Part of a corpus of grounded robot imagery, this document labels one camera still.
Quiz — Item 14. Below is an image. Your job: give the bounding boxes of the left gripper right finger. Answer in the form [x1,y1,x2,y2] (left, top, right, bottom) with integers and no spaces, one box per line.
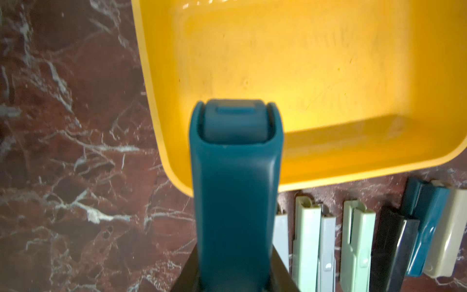
[271,247,299,292]

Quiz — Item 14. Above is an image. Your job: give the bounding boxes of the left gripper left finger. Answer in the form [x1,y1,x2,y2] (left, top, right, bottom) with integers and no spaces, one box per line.
[170,245,201,292]

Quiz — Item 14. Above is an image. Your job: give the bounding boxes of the light green pruning pliers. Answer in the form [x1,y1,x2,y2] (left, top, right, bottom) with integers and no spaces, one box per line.
[292,196,321,292]

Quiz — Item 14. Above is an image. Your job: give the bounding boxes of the dark teal pruning pliers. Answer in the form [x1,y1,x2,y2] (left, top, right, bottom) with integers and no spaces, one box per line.
[189,100,284,292]

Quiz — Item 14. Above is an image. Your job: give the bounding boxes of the beige pruning pliers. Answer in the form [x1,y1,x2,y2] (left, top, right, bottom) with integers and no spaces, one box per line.
[423,180,467,278]

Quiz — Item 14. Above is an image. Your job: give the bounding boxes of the light grey pruning pliers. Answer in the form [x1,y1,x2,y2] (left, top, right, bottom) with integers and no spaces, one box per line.
[317,203,336,292]

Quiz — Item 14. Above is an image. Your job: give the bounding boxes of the mint green pruning pliers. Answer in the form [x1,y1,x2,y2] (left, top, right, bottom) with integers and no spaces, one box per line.
[340,200,376,292]

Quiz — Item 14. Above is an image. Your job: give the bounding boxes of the black pruning pliers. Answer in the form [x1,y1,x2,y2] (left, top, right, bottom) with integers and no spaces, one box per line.
[369,206,420,292]

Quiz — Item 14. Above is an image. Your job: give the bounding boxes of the teal pruning pliers right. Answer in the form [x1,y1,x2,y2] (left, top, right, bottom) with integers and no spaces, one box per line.
[400,177,451,277]

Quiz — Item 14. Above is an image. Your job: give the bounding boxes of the yellow plastic storage tray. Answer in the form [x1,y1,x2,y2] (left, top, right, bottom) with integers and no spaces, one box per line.
[132,1,467,195]

